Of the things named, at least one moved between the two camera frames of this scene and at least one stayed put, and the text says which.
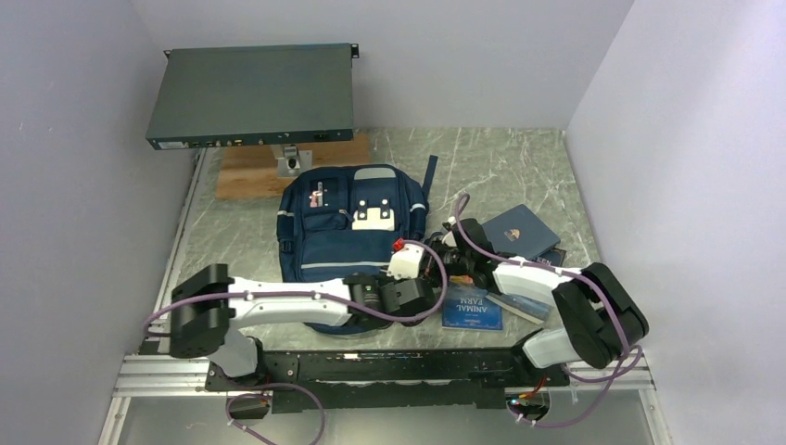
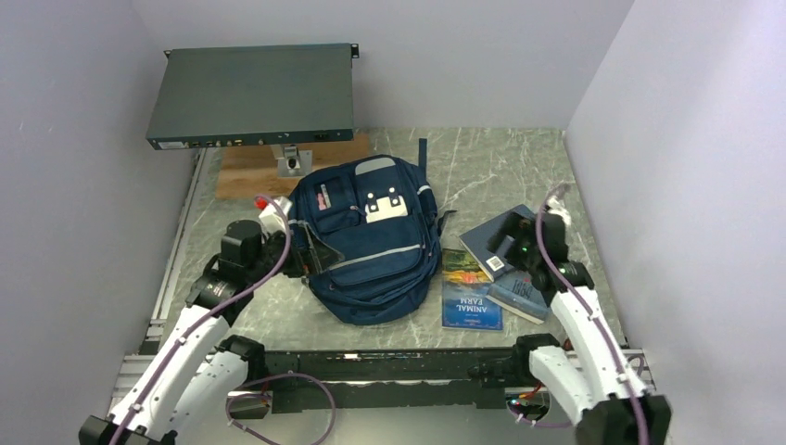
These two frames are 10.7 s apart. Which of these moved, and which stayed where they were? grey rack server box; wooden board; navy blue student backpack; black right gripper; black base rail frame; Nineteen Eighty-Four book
Moved: navy blue student backpack; black right gripper
Stayed: black base rail frame; wooden board; grey rack server box; Nineteen Eighty-Four book
